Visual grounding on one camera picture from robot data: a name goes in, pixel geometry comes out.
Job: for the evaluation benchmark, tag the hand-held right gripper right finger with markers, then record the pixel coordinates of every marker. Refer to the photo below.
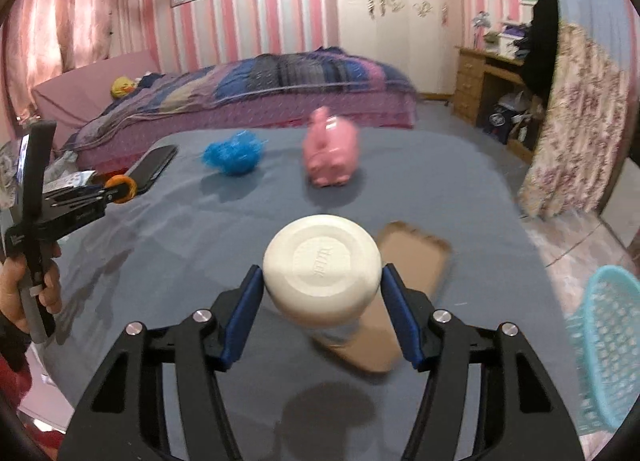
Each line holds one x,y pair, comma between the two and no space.
400,311

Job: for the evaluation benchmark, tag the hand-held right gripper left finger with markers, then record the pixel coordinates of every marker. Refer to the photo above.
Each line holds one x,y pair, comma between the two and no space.
245,311

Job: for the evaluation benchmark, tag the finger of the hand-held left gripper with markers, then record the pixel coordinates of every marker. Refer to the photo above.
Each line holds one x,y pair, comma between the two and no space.
80,198
75,188

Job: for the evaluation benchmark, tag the white lidded plastic jar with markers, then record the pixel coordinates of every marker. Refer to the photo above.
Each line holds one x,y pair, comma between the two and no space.
320,266

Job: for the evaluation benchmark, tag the teal plastic basket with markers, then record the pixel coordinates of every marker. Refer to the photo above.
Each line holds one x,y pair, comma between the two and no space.
610,341

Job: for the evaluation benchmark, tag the person's left hand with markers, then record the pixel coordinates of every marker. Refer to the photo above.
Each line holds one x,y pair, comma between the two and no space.
15,286

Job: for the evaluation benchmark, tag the white printed packet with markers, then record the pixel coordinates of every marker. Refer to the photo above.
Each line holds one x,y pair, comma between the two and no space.
70,181

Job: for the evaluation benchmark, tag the brown cardboard tray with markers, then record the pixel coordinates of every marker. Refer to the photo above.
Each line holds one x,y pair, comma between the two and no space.
415,261

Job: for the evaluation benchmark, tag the grey blue table cloth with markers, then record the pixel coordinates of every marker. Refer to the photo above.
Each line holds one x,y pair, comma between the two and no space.
210,251

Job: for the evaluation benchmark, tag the black phone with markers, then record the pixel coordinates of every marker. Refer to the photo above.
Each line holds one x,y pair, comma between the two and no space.
152,168

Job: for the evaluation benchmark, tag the yellow duck toy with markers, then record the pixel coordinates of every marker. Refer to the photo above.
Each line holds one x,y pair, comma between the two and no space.
122,87

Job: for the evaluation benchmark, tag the blue mesh ball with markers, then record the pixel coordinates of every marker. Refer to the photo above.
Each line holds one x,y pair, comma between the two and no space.
232,153

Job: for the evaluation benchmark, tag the pink striped curtain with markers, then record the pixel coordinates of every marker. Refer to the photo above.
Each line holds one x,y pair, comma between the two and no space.
65,26

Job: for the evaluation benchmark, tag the pink piggy bank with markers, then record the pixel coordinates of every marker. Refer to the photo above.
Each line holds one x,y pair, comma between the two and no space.
332,151

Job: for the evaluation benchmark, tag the black box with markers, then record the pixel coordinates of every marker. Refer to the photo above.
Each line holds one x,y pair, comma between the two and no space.
497,119

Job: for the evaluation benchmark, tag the purple bed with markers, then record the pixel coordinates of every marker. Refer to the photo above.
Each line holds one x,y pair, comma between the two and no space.
300,101

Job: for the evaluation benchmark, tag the patchwork quilt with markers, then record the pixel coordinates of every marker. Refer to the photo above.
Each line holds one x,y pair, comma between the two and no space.
280,73

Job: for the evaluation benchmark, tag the wooden desk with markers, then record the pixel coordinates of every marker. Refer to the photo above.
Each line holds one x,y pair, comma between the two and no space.
472,81

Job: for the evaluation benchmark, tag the floral curtain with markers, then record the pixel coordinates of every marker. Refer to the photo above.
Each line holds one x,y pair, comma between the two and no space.
575,126

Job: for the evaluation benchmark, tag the white wardrobe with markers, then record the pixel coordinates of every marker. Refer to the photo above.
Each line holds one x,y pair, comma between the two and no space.
395,41

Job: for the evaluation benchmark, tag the white printer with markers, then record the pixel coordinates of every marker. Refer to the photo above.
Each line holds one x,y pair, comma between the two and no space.
500,39

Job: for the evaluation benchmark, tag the hanging dark cloth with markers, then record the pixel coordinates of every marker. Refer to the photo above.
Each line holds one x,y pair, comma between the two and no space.
542,41

